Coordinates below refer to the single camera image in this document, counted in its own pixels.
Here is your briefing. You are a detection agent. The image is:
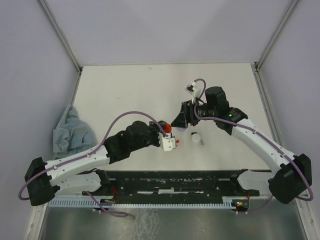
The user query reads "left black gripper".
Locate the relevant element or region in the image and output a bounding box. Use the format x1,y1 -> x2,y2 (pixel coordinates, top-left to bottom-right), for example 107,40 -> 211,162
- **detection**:
130,121 -> 167,152

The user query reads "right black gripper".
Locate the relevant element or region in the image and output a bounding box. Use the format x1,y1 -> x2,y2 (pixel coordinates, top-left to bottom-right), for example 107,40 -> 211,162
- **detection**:
170,99 -> 217,129

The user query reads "red earbud charging case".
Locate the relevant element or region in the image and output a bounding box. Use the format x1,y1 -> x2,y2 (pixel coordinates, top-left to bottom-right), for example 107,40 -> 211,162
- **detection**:
164,123 -> 172,133

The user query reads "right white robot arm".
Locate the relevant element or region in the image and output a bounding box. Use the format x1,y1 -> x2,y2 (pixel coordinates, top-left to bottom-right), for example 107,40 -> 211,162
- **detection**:
171,86 -> 314,204

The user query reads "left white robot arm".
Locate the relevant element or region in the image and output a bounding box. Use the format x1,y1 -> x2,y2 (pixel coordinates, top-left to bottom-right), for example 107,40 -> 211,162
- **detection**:
24,121 -> 171,207

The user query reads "purple earbud charging case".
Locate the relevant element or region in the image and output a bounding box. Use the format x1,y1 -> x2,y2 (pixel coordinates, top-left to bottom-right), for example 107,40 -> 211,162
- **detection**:
177,127 -> 186,132

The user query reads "white earbud charging case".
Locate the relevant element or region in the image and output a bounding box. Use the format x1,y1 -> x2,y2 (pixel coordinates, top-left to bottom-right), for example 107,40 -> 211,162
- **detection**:
191,133 -> 202,143

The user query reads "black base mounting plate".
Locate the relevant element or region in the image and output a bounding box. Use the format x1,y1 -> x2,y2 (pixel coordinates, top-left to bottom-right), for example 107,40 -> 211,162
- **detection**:
92,170 -> 260,197

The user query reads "blue-grey cloth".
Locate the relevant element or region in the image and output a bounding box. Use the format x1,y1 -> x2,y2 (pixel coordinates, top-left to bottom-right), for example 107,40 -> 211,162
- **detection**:
52,104 -> 97,160

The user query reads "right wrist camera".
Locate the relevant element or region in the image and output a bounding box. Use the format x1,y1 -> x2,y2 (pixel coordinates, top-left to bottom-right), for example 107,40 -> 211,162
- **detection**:
185,81 -> 201,104

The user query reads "right aluminium frame post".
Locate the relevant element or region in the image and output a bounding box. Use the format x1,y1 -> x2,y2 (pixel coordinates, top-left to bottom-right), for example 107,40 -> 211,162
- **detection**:
254,0 -> 301,72

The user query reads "aluminium frame post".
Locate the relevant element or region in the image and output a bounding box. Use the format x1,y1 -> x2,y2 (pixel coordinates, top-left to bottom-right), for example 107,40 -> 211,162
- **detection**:
254,0 -> 301,72
37,0 -> 83,73

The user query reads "white slotted cable duct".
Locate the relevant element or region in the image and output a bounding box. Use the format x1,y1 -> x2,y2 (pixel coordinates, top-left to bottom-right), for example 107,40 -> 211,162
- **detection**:
47,194 -> 236,209

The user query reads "left aluminium frame post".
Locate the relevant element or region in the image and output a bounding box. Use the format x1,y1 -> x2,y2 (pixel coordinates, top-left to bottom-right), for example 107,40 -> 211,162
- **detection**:
37,0 -> 83,73

